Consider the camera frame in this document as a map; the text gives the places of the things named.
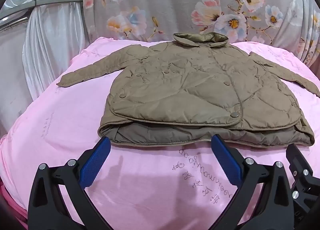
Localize curved metal rail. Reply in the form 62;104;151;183
0;0;83;30

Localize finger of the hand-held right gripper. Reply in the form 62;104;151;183
286;143;320;230

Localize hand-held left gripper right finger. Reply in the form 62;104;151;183
211;134;294;230

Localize pink blanket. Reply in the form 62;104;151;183
0;36;320;230

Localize grey floral cloth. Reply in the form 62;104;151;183
82;0;320;70

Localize olive quilted jacket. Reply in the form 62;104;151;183
56;32;320;148

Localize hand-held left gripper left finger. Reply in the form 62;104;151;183
27;136;111;230

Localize magenta cloth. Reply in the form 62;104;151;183
0;182;28;230

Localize white satin curtain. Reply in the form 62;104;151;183
0;0;87;130

